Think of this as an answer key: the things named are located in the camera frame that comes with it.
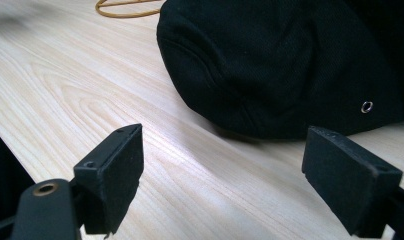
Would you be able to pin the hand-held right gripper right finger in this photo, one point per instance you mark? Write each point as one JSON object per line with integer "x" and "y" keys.
{"x": 343, "y": 180}

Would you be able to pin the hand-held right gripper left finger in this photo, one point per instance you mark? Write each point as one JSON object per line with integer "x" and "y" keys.
{"x": 111, "y": 180}

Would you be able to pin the black cap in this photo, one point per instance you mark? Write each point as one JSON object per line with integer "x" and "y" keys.
{"x": 283, "y": 66}

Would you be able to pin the tan rubber band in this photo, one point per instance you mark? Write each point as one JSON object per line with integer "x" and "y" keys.
{"x": 123, "y": 14}

